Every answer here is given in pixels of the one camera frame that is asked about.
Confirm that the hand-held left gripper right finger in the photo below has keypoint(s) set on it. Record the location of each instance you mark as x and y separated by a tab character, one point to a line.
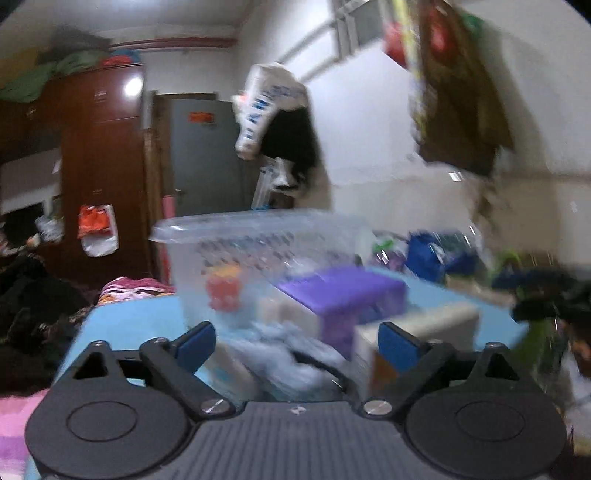
397	346

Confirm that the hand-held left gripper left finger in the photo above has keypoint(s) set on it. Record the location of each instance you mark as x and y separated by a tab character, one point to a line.
196	345

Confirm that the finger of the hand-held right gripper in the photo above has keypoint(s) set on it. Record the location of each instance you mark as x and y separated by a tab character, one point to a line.
519	280

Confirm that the white carton box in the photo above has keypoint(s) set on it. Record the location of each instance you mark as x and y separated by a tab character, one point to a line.
429	323

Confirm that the red orange packet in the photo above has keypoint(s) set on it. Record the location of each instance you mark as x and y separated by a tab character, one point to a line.
225	286

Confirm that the purple box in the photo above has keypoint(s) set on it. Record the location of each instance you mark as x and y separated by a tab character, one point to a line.
341	290

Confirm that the pink striped blanket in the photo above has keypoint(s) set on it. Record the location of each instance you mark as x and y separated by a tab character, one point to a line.
134	290

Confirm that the grey white cloth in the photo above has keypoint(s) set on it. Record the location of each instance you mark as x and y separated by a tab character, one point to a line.
286	360

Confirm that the blue bag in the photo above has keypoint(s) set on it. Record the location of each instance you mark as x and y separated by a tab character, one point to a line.
427	256

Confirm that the clear plastic storage box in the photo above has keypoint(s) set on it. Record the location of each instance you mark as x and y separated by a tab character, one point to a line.
258	249

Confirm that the orange white plastic bag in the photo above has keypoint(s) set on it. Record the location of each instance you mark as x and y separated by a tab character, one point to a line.
97	226

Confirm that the dark cloth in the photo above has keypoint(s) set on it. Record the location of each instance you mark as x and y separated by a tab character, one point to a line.
32	318

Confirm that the grey door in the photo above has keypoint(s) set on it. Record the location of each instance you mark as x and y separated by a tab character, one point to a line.
207	170

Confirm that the brown wooden wardrobe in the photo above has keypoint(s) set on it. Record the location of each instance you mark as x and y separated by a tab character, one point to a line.
106	175

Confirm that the brown hanging bag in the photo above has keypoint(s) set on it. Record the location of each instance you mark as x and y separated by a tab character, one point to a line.
461	92

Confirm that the pink checked blanket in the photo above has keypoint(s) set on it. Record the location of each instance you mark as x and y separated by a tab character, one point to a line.
18	429

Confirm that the black hanging garment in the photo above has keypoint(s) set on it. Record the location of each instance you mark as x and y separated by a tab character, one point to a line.
295	138

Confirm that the white hanging jacket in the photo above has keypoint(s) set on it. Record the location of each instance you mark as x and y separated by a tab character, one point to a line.
263	106

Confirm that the red plastic bag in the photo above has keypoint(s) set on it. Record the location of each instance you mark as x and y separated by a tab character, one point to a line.
395	39

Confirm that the window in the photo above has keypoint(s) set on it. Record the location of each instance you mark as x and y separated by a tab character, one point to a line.
358	23

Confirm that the green blanket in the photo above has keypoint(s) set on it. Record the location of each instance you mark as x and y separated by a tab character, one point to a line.
51	74

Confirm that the pink wall pipe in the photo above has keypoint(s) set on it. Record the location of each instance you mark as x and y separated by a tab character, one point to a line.
175	41

